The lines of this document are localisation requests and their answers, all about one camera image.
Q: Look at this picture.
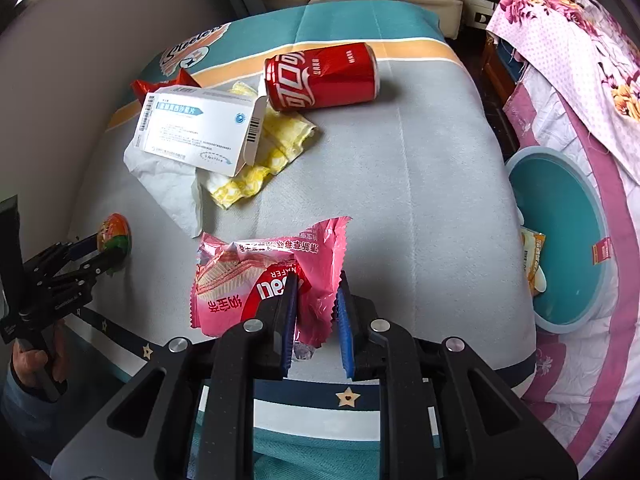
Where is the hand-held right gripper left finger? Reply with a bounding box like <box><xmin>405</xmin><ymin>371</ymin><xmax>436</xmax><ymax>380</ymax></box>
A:
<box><xmin>52</xmin><ymin>280</ymin><xmax>301</xmax><ymax>480</ymax></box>

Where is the yellow patterned wrapper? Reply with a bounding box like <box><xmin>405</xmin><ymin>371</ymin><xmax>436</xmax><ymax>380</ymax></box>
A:
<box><xmin>200</xmin><ymin>82</ymin><xmax>317</xmax><ymax>211</ymax></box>

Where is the person's left forearm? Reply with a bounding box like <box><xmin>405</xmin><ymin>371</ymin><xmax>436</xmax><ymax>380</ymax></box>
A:
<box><xmin>0</xmin><ymin>370</ymin><xmax>58</xmax><ymax>463</ymax></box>

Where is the person's left hand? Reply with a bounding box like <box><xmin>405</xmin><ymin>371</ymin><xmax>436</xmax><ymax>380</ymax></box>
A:
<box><xmin>10</xmin><ymin>319</ymin><xmax>69</xmax><ymax>391</ymax></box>

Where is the red cola can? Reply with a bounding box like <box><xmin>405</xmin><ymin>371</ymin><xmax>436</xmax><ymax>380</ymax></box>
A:
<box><xmin>264</xmin><ymin>43</ymin><xmax>379</xmax><ymax>112</ymax></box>

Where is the white medicine box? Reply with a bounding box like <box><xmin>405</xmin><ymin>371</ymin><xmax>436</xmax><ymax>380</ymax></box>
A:
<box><xmin>134</xmin><ymin>85</ymin><xmax>269</xmax><ymax>178</ymax></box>

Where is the red snack packet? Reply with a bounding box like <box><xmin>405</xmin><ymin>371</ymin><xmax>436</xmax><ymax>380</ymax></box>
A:
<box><xmin>131</xmin><ymin>68</ymin><xmax>203</xmax><ymax>101</ymax></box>

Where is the pink and white bedsheet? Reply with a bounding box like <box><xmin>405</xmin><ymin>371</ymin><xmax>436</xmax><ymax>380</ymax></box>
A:
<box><xmin>502</xmin><ymin>65</ymin><xmax>640</xmax><ymax>466</ymax></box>

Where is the grey headboard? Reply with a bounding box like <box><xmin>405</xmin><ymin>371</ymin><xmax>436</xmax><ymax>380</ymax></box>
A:
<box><xmin>0</xmin><ymin>0</ymin><xmax>236</xmax><ymax>261</ymax></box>

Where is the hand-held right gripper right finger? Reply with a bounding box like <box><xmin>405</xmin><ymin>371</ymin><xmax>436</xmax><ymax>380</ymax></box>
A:
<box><xmin>336</xmin><ymin>270</ymin><xmax>578</xmax><ymax>480</ymax></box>

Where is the teal plastic bin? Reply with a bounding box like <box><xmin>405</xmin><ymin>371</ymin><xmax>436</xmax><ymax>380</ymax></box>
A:
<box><xmin>505</xmin><ymin>146</ymin><xmax>613</xmax><ymax>335</ymax></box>

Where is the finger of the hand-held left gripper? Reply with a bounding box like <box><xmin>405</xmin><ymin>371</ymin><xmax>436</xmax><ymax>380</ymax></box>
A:
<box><xmin>55</xmin><ymin>247</ymin><xmax>126</xmax><ymax>286</ymax></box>
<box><xmin>35</xmin><ymin>234</ymin><xmax>101</xmax><ymax>262</ymax></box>

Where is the floral pink quilt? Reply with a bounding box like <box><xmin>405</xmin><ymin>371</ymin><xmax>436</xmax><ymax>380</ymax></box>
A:
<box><xmin>486</xmin><ymin>0</ymin><xmax>640</xmax><ymax>186</ymax></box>

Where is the white tissue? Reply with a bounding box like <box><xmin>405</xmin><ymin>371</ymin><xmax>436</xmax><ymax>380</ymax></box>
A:
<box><xmin>123</xmin><ymin>137</ymin><xmax>206</xmax><ymax>238</ymax></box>

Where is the yellow snack packet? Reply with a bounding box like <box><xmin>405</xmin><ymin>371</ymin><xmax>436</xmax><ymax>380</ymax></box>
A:
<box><xmin>520</xmin><ymin>227</ymin><xmax>548</xmax><ymax>297</ymax></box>

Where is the pink wafer packet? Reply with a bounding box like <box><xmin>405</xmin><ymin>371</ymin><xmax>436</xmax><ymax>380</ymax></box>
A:
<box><xmin>189</xmin><ymin>216</ymin><xmax>352</xmax><ymax>351</ymax></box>

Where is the round colourful lid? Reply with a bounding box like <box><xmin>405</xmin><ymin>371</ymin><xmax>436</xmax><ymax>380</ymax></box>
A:
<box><xmin>96</xmin><ymin>213</ymin><xmax>133</xmax><ymax>273</ymax></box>

